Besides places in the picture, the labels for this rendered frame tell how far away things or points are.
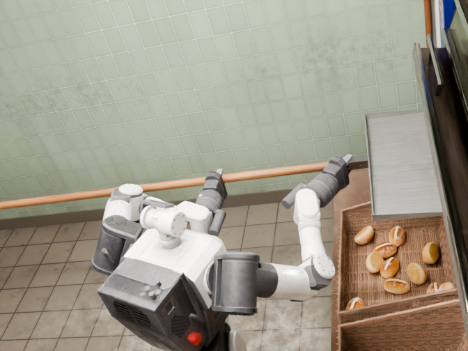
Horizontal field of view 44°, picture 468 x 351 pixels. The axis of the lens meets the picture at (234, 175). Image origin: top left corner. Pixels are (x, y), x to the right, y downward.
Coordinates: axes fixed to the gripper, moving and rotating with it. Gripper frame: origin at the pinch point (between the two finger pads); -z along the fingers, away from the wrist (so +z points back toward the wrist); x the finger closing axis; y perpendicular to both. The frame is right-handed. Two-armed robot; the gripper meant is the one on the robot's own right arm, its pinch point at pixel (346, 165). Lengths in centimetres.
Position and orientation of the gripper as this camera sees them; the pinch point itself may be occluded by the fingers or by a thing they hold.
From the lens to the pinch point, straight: 197.6
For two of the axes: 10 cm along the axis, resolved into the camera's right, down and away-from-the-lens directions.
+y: -7.1, -2.6, 6.5
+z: -6.6, 5.8, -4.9
